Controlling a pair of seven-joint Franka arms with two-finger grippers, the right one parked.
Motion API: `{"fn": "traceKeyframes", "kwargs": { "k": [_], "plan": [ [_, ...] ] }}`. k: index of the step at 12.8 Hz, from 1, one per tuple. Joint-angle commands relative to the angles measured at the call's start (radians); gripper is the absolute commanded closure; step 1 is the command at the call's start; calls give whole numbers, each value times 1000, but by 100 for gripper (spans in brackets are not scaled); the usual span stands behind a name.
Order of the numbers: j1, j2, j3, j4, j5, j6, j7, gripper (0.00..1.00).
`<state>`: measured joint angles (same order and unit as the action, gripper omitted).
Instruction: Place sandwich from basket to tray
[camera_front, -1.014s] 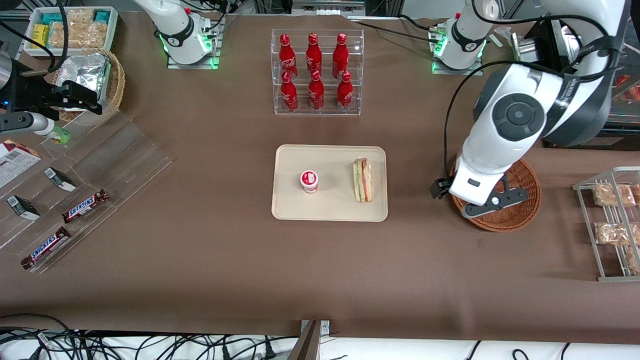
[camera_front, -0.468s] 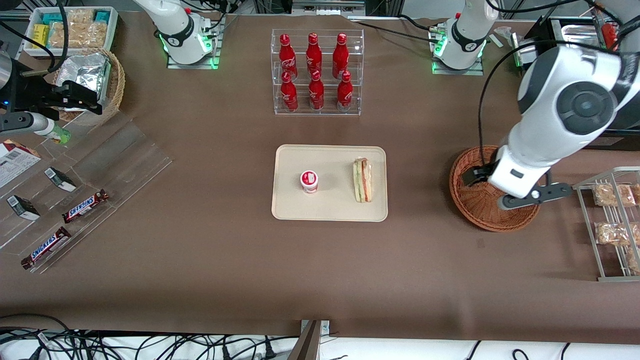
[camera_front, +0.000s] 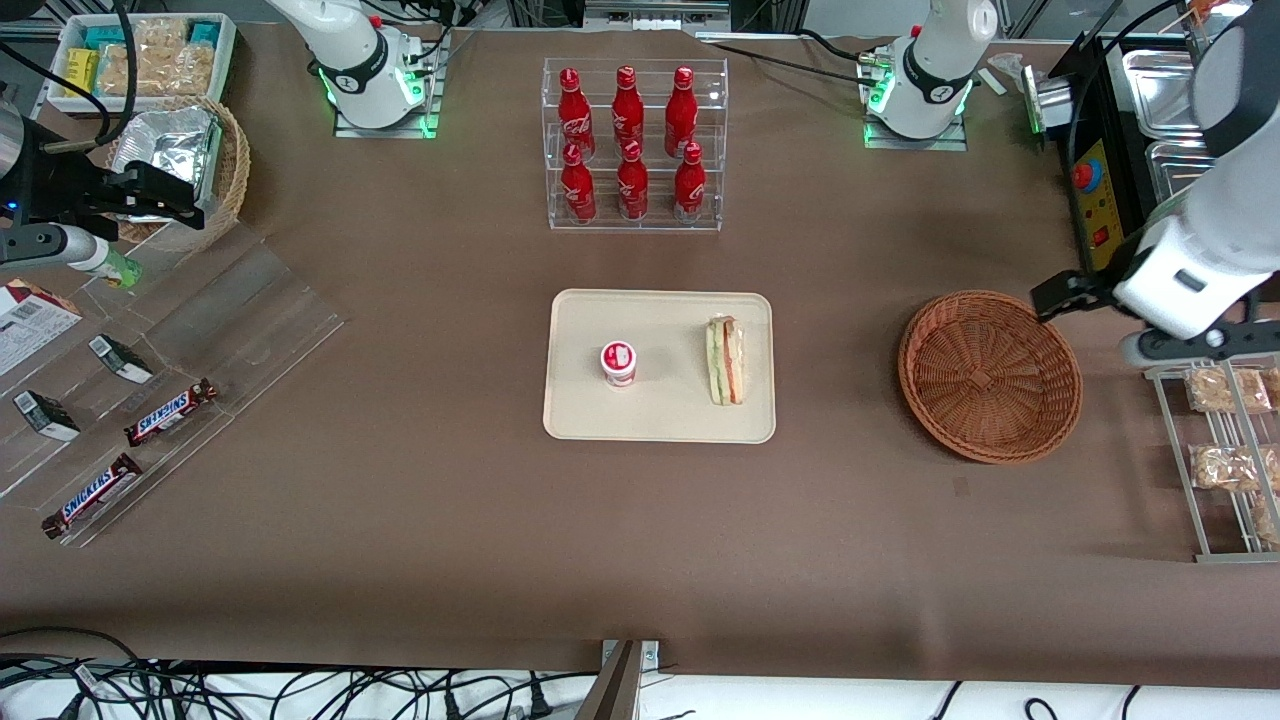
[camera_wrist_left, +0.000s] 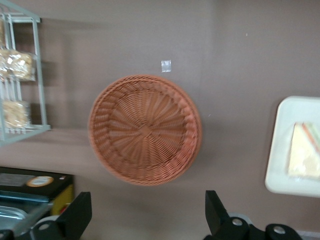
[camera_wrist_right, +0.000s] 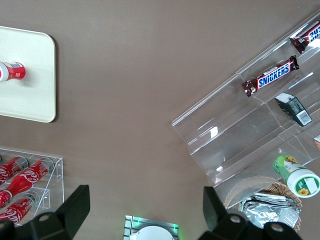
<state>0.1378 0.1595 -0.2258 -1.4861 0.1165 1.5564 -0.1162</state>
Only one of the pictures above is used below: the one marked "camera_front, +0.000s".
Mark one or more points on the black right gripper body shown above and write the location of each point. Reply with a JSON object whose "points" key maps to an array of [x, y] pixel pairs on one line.
{"points": [[55, 185]]}

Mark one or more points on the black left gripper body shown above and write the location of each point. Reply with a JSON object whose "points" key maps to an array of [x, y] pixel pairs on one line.
{"points": [[1098, 288]]}

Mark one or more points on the triangle sandwich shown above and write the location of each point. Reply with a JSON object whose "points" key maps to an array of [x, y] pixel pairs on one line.
{"points": [[725, 360]]}

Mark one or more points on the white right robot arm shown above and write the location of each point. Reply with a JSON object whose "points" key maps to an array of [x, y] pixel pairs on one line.
{"points": [[355, 60]]}

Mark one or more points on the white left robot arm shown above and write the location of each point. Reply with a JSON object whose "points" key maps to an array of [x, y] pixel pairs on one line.
{"points": [[1190, 270]]}

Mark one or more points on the tall tan wicker basket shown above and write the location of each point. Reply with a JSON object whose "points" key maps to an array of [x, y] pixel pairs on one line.
{"points": [[232, 170]]}

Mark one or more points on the shallow brown wicker basket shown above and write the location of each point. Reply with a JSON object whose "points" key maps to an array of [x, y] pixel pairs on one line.
{"points": [[990, 385]]}

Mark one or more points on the beige plastic tray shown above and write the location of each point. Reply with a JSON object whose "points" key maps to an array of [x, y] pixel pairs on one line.
{"points": [[670, 410]]}

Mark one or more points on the green white small bottle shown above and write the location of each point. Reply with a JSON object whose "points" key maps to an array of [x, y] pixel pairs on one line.
{"points": [[122, 270]]}

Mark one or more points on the white plastic bin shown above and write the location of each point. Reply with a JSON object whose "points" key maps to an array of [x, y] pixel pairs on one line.
{"points": [[60, 102]]}

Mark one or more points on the black food warmer cabinet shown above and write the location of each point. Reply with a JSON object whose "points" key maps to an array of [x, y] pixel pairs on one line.
{"points": [[1100, 200]]}

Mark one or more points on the yellow snack box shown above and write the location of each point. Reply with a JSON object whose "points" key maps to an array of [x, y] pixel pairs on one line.
{"points": [[82, 72]]}

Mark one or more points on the clear bag of crackers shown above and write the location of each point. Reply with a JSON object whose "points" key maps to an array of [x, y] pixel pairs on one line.
{"points": [[122, 70], [182, 70], [160, 33]]}

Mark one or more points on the stainless steel pan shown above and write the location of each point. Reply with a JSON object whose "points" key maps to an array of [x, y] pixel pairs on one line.
{"points": [[1160, 95], [1170, 165]]}

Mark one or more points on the small black white box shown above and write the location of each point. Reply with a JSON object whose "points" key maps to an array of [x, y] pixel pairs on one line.
{"points": [[120, 358], [45, 415]]}

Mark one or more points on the clear bag of granola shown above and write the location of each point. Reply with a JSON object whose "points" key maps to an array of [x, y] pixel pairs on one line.
{"points": [[1268, 522], [1225, 390], [1276, 385], [1230, 467]]}

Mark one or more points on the white printed carton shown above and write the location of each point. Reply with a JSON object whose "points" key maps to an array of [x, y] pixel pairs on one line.
{"points": [[30, 335]]}

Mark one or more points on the clear acrylic display stand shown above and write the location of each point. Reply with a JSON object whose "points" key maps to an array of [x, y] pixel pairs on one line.
{"points": [[250, 330]]}

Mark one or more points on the teal snack pack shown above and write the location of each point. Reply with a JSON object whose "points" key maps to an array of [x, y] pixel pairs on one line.
{"points": [[104, 37], [204, 33]]}

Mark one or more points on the silver metal box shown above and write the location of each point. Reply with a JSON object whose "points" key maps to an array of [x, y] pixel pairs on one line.
{"points": [[1050, 105]]}

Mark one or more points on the brown snickers bar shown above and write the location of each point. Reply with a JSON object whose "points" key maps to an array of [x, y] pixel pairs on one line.
{"points": [[92, 496], [170, 412]]}

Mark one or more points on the clear plastic wrapper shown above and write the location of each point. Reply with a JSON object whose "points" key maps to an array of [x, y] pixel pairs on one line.
{"points": [[1008, 68]]}

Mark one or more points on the red cola bottle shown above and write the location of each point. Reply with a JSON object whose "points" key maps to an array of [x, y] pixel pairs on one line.
{"points": [[577, 190], [574, 115], [689, 190], [681, 112], [632, 188], [627, 110]]}

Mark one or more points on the clear acrylic bottle rack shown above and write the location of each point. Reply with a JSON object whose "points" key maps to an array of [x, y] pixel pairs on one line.
{"points": [[650, 225]]}

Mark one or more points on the red white yogurt cup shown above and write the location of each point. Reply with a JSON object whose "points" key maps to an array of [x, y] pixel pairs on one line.
{"points": [[619, 364]]}

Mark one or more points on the brown table covering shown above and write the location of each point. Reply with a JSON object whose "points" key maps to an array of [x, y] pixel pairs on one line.
{"points": [[450, 550]]}

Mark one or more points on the grey metal pole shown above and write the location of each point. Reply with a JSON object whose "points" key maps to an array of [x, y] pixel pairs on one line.
{"points": [[615, 690]]}

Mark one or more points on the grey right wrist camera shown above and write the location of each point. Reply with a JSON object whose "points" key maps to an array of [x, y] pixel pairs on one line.
{"points": [[45, 248]]}

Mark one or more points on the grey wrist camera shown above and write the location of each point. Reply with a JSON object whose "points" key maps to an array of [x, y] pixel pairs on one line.
{"points": [[45, 248], [1200, 345]]}

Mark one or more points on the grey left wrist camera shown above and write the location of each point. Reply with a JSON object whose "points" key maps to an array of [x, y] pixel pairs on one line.
{"points": [[1200, 345]]}

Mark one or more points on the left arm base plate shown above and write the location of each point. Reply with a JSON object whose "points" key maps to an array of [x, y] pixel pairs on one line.
{"points": [[905, 142]]}

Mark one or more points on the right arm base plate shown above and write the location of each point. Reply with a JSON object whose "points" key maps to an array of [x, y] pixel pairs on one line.
{"points": [[385, 132]]}

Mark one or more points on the aluminium frame rail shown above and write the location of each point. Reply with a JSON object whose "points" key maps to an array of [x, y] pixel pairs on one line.
{"points": [[655, 12]]}

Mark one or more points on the silver metal bracket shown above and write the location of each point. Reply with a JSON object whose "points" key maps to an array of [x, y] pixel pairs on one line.
{"points": [[650, 655]]}

